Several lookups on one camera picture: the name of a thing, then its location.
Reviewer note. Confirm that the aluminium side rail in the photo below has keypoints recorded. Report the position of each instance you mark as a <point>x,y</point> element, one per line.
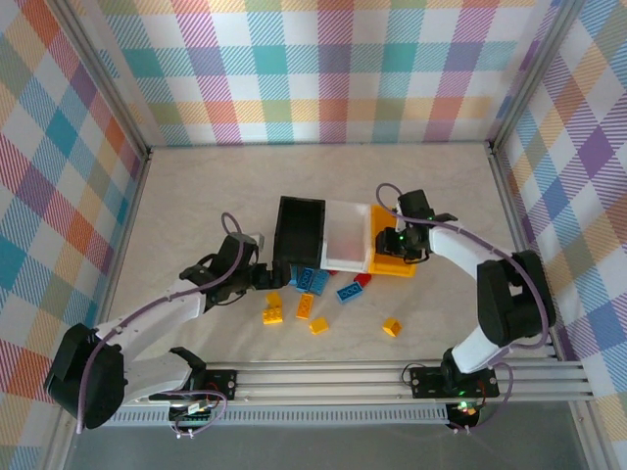
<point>514,220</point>
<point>130,220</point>

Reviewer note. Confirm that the long blue lego brick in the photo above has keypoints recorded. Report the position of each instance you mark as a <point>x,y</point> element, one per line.
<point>306,278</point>
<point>321,283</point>

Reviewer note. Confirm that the yellow sloped lego brick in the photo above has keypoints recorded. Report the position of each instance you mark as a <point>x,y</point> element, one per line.
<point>319,325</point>
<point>392,327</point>

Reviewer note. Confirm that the black plastic bin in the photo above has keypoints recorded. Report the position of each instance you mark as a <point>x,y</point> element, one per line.
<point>300,230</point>

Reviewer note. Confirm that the long orange-yellow lego brick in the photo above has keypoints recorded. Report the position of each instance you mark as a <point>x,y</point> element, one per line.
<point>304,307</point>

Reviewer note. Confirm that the aluminium frame post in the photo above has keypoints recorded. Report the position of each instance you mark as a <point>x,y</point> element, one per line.
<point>534,73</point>
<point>108,83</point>

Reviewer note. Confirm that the small blue lego brick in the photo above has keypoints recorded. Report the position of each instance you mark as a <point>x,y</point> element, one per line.
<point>293,279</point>

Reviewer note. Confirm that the yellow studded lego brick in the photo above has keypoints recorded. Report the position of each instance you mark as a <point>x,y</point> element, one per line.
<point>273,315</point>

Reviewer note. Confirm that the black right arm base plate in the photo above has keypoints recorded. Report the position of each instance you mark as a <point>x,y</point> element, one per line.
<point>426,382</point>

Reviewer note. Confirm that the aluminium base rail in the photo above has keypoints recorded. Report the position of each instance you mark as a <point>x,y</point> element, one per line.
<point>318,382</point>

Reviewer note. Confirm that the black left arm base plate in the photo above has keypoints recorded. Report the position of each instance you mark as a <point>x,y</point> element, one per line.
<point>220,382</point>

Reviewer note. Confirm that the yellow plastic bin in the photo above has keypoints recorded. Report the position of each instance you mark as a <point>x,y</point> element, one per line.
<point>392,268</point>

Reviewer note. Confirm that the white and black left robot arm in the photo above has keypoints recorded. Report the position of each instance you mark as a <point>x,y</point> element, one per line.
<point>161,313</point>

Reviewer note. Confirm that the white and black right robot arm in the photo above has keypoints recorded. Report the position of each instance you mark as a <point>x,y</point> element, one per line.
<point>455,249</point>

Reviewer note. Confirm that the white translucent plastic bin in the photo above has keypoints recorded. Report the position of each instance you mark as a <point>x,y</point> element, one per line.
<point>345,235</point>

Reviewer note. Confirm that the blue six-stud lego brick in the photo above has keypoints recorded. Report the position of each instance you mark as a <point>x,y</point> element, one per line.
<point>349,293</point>

